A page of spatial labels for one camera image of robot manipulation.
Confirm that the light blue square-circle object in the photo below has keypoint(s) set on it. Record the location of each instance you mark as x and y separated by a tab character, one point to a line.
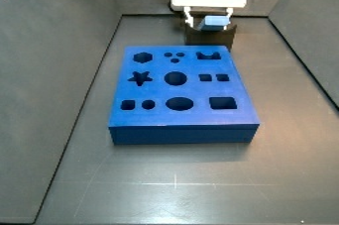
214	23

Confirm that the blue shape-sorter fixture block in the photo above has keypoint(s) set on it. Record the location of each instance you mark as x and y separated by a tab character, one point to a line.
181	95

